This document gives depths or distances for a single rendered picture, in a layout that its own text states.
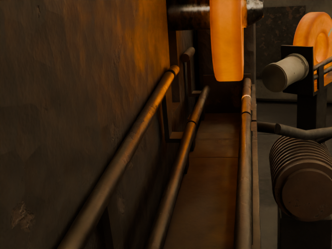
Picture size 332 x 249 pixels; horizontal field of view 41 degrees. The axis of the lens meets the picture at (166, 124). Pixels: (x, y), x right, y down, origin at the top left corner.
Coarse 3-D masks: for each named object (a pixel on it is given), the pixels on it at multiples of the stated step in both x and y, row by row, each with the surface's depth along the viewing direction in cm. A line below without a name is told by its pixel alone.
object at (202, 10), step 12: (168, 0) 54; (180, 0) 54; (192, 0) 53; (204, 0) 53; (252, 0) 52; (168, 12) 54; (180, 12) 53; (192, 12) 53; (204, 12) 53; (252, 12) 52; (168, 24) 54; (180, 24) 54; (192, 24) 54; (204, 24) 54; (252, 24) 54
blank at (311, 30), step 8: (304, 16) 97; (312, 16) 96; (320, 16) 97; (328, 16) 100; (304, 24) 95; (312, 24) 95; (320, 24) 97; (328, 24) 100; (296, 32) 96; (304, 32) 95; (312, 32) 95; (320, 32) 98; (328, 32) 101; (296, 40) 95; (304, 40) 94; (312, 40) 96; (320, 40) 102; (328, 40) 102; (320, 48) 103; (328, 48) 102; (320, 56) 103; (328, 56) 103; (328, 64) 103
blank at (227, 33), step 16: (224, 0) 47; (240, 0) 47; (224, 16) 47; (240, 16) 47; (224, 32) 48; (240, 32) 48; (224, 48) 49; (240, 48) 49; (224, 64) 50; (240, 64) 50; (224, 80) 54; (240, 80) 54
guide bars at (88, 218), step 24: (192, 48) 67; (168, 72) 49; (168, 96) 48; (192, 96) 66; (144, 120) 37; (168, 120) 48; (192, 120) 52; (192, 144) 54; (120, 168) 29; (96, 192) 26; (168, 192) 37; (96, 216) 25; (168, 216) 34; (72, 240) 22; (120, 240) 30
